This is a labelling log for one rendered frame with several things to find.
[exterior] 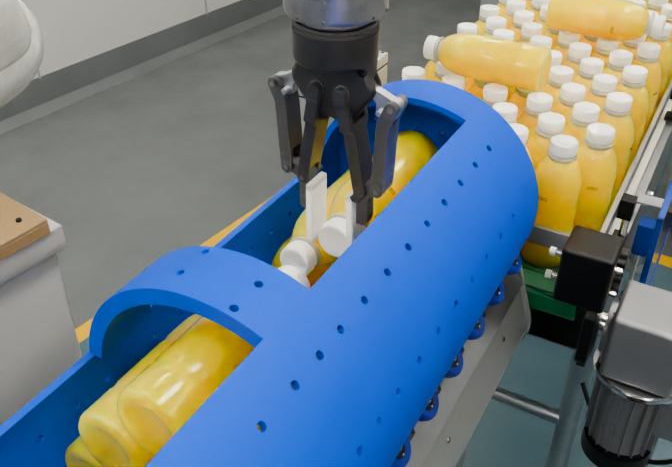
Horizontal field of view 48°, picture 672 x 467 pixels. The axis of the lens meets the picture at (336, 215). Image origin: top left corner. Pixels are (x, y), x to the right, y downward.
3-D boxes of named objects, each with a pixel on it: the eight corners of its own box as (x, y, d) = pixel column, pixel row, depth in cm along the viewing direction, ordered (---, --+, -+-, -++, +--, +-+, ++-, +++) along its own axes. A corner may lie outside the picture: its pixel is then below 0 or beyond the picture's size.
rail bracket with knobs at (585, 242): (536, 302, 107) (548, 244, 101) (551, 275, 112) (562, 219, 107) (607, 325, 103) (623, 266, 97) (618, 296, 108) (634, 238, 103)
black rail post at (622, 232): (609, 242, 119) (620, 200, 115) (613, 233, 121) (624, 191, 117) (623, 246, 118) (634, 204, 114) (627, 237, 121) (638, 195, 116)
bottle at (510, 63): (534, 86, 115) (423, 62, 122) (541, 97, 121) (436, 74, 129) (548, 42, 114) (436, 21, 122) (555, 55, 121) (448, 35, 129)
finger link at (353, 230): (359, 181, 73) (366, 183, 73) (359, 240, 77) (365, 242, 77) (345, 195, 71) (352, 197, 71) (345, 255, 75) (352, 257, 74)
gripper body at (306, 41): (269, 20, 62) (274, 120, 68) (359, 37, 59) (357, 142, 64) (315, -4, 68) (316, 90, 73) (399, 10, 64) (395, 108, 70)
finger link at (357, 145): (349, 74, 68) (363, 74, 67) (369, 183, 73) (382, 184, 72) (328, 90, 65) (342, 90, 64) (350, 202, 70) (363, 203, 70)
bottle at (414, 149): (414, 190, 93) (343, 272, 80) (377, 147, 93) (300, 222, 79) (453, 163, 88) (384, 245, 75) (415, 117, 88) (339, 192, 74)
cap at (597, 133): (584, 132, 111) (586, 121, 110) (611, 135, 110) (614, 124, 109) (585, 144, 108) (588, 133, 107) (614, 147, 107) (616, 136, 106)
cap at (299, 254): (287, 234, 82) (278, 243, 81) (317, 245, 80) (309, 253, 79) (288, 263, 84) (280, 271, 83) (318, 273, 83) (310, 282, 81)
